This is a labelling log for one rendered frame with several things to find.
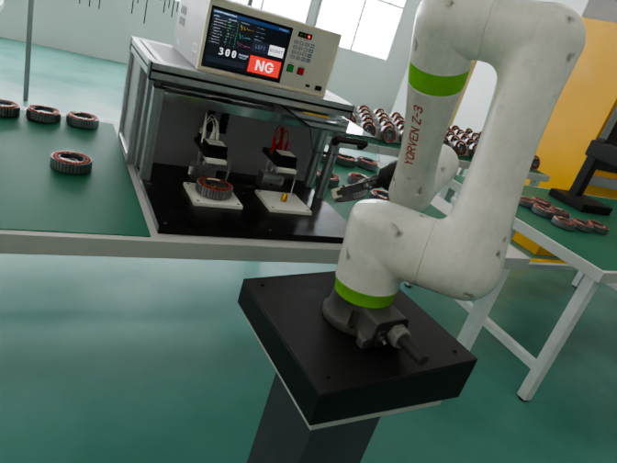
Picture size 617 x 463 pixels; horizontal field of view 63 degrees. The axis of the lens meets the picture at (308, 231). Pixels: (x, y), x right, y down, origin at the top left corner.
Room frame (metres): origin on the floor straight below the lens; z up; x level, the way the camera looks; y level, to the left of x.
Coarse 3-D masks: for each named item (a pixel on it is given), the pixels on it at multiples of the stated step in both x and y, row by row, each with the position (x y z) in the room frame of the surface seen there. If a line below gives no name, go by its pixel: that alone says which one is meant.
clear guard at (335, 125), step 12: (288, 108) 1.61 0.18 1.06; (300, 108) 1.68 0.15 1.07; (312, 120) 1.54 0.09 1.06; (324, 120) 1.60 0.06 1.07; (336, 120) 1.66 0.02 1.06; (348, 120) 1.73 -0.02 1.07; (312, 132) 1.44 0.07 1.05; (324, 132) 1.47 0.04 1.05; (336, 132) 1.49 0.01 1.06; (348, 132) 1.52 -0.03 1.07; (360, 132) 1.58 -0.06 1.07; (312, 144) 1.42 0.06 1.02; (324, 144) 1.44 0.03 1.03; (348, 144) 1.49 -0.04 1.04; (372, 144) 1.55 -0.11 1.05; (348, 156) 1.47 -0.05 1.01; (360, 156) 1.49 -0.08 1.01; (372, 156) 1.52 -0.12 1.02
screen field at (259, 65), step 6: (252, 60) 1.58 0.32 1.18; (258, 60) 1.59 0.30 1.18; (264, 60) 1.60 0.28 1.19; (270, 60) 1.61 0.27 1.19; (252, 66) 1.58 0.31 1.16; (258, 66) 1.59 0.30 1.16; (264, 66) 1.60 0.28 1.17; (270, 66) 1.61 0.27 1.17; (276, 66) 1.62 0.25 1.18; (252, 72) 1.58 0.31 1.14; (258, 72) 1.59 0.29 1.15; (264, 72) 1.60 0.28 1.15; (270, 72) 1.61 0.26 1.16; (276, 72) 1.62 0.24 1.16
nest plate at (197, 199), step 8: (184, 184) 1.44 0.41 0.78; (192, 184) 1.45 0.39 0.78; (192, 192) 1.39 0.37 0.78; (232, 192) 1.49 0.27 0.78; (192, 200) 1.34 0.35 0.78; (200, 200) 1.35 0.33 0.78; (208, 200) 1.36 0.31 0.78; (216, 200) 1.38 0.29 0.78; (224, 200) 1.40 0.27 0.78; (232, 200) 1.42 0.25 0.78; (224, 208) 1.37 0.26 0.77; (232, 208) 1.39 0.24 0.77; (240, 208) 1.40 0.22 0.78
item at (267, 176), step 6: (258, 174) 1.67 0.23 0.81; (264, 174) 1.64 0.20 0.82; (270, 174) 1.66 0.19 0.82; (276, 174) 1.68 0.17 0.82; (258, 180) 1.66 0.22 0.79; (264, 180) 1.64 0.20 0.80; (270, 180) 1.65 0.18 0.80; (276, 180) 1.67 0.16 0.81; (264, 186) 1.65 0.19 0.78; (270, 186) 1.66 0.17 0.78; (276, 186) 1.67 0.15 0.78
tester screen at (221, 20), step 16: (224, 16) 1.52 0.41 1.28; (240, 16) 1.54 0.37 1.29; (224, 32) 1.52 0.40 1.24; (240, 32) 1.55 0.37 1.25; (256, 32) 1.57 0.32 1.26; (272, 32) 1.60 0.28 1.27; (288, 32) 1.63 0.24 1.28; (208, 48) 1.50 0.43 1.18; (240, 48) 1.55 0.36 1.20; (224, 64) 1.53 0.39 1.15
